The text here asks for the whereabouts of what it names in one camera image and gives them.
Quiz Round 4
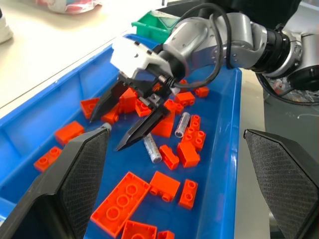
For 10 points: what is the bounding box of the dark robot torso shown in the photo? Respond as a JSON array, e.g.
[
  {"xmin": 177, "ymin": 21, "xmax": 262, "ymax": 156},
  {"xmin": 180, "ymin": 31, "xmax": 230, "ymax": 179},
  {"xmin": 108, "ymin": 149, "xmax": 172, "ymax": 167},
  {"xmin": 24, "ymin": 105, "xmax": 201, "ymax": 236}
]
[{"xmin": 154, "ymin": 0, "xmax": 319, "ymax": 27}]

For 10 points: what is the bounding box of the orange building brick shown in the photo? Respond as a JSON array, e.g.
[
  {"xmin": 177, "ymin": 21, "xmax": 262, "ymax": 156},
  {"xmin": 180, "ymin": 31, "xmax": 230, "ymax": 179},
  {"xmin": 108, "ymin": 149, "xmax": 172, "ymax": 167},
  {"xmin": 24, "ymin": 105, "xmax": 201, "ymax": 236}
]
[
  {"xmin": 100, "ymin": 104, "xmax": 121, "ymax": 125},
  {"xmin": 120, "ymin": 220, "xmax": 158, "ymax": 239},
  {"xmin": 119, "ymin": 87, "xmax": 139, "ymax": 115},
  {"xmin": 178, "ymin": 178, "xmax": 199, "ymax": 210},
  {"xmin": 163, "ymin": 99, "xmax": 184, "ymax": 116},
  {"xmin": 176, "ymin": 141, "xmax": 201, "ymax": 168},
  {"xmin": 189, "ymin": 114, "xmax": 201, "ymax": 131},
  {"xmin": 80, "ymin": 97, "xmax": 101, "ymax": 120},
  {"xmin": 149, "ymin": 171, "xmax": 181, "ymax": 202},
  {"xmin": 194, "ymin": 85, "xmax": 210, "ymax": 99},
  {"xmin": 134, "ymin": 98, "xmax": 153, "ymax": 118},
  {"xmin": 181, "ymin": 126, "xmax": 207, "ymax": 151},
  {"xmin": 150, "ymin": 111, "xmax": 176, "ymax": 138},
  {"xmin": 174, "ymin": 91, "xmax": 196, "ymax": 108},
  {"xmin": 54, "ymin": 120, "xmax": 86, "ymax": 146},
  {"xmin": 177, "ymin": 79, "xmax": 188, "ymax": 94},
  {"xmin": 159, "ymin": 144, "xmax": 180, "ymax": 171},
  {"xmin": 33, "ymin": 146, "xmax": 63, "ymax": 173},
  {"xmin": 156, "ymin": 230, "xmax": 175, "ymax": 239}
]

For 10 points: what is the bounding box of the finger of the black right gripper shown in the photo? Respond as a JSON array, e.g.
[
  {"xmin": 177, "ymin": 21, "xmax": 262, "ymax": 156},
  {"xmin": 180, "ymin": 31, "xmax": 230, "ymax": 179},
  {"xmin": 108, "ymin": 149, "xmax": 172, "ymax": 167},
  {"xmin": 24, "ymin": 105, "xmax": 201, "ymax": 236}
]
[
  {"xmin": 89, "ymin": 80, "xmax": 129, "ymax": 124},
  {"xmin": 115, "ymin": 109, "xmax": 170, "ymax": 152}
]

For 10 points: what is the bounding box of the large orange building plate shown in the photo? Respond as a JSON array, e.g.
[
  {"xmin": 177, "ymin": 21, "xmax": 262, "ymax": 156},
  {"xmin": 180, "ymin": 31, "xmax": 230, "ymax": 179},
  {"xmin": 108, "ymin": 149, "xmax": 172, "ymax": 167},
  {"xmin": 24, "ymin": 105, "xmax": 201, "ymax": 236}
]
[{"xmin": 90, "ymin": 171, "xmax": 151, "ymax": 238}]

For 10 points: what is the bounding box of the silver AA battery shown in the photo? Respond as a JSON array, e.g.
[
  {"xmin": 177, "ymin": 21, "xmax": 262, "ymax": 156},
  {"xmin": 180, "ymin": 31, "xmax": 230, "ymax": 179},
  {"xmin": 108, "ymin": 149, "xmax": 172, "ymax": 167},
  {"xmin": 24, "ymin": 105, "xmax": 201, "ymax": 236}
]
[
  {"xmin": 175, "ymin": 112, "xmax": 191, "ymax": 138},
  {"xmin": 143, "ymin": 133, "xmax": 162, "ymax": 164}
]

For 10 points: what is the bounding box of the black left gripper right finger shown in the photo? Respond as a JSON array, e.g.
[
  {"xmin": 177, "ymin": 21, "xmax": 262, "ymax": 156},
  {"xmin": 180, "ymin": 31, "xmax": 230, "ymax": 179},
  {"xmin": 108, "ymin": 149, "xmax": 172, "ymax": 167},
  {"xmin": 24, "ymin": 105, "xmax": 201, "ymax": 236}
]
[{"xmin": 243, "ymin": 128, "xmax": 319, "ymax": 239}]

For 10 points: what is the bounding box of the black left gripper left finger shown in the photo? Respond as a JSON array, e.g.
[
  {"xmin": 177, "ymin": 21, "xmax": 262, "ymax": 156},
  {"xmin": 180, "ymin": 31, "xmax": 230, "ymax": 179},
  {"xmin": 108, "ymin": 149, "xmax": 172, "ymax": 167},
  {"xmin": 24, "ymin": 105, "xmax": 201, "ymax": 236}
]
[{"xmin": 0, "ymin": 128, "xmax": 111, "ymax": 239}]

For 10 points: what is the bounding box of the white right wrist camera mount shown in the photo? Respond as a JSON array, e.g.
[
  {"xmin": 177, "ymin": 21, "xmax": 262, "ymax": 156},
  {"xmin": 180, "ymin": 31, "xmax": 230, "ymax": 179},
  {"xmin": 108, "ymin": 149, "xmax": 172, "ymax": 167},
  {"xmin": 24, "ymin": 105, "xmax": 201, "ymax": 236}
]
[{"xmin": 110, "ymin": 36, "xmax": 175, "ymax": 78}]

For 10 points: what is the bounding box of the red white patterned bag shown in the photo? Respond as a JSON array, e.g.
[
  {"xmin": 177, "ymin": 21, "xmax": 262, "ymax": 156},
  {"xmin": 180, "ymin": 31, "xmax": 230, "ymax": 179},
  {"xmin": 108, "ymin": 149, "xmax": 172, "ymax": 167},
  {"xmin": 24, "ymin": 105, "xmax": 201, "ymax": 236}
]
[{"xmin": 34, "ymin": 0, "xmax": 103, "ymax": 15}]

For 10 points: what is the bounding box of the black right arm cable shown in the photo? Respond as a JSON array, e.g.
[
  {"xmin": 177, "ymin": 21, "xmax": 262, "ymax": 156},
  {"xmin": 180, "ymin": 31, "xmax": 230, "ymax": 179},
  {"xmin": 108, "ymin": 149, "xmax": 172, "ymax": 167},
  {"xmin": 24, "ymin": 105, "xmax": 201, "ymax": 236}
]
[{"xmin": 171, "ymin": 1, "xmax": 236, "ymax": 92}]

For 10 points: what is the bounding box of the green plastic bin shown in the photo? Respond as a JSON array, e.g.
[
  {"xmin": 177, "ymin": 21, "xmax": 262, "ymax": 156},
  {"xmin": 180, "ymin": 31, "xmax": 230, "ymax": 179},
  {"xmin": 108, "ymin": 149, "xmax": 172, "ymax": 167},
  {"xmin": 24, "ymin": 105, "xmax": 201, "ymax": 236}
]
[{"xmin": 131, "ymin": 11, "xmax": 180, "ymax": 42}]

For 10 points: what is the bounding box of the blue plastic bin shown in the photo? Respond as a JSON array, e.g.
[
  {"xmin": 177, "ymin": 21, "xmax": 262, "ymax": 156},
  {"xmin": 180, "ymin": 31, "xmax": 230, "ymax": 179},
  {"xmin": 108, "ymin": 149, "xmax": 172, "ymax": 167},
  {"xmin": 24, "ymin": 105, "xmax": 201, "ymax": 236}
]
[{"xmin": 0, "ymin": 33, "xmax": 243, "ymax": 239}]

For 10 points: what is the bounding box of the white object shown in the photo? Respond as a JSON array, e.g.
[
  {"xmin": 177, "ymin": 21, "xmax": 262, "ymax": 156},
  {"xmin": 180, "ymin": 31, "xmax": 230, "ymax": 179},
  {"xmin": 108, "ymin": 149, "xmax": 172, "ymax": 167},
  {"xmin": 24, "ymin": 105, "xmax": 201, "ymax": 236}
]
[{"xmin": 0, "ymin": 6, "xmax": 14, "ymax": 45}]

